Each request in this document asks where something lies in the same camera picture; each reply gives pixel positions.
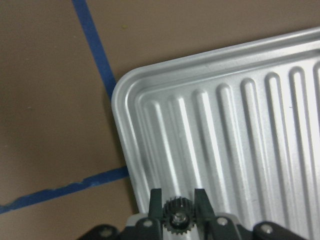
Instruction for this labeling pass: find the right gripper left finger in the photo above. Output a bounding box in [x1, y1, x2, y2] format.
[148, 188, 163, 222]

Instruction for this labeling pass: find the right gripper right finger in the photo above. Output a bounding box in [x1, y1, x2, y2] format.
[194, 188, 215, 220]

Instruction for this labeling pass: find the black bearing gear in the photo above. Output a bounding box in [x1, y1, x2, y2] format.
[162, 196, 195, 235]

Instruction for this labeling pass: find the ribbed silver metal tray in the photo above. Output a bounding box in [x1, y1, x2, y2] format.
[111, 27, 320, 240]

